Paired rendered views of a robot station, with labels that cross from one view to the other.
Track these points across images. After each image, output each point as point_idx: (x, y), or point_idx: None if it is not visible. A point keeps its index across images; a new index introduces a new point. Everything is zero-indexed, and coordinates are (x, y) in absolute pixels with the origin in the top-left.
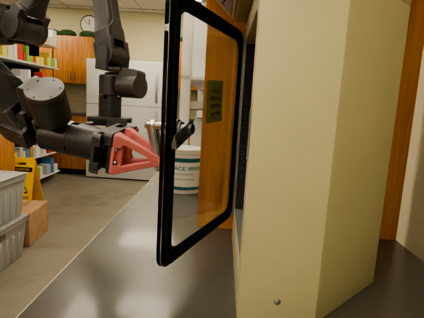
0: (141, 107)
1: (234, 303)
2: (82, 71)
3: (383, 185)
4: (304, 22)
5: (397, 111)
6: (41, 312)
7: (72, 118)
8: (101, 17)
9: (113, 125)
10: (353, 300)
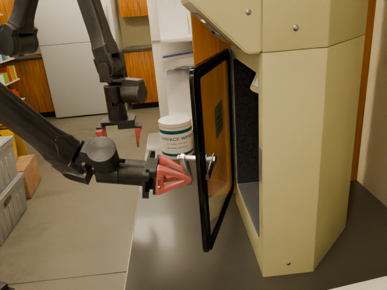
0: None
1: (257, 265)
2: None
3: (350, 165)
4: (295, 88)
5: None
6: None
7: (29, 63)
8: (95, 36)
9: (149, 156)
10: (334, 246)
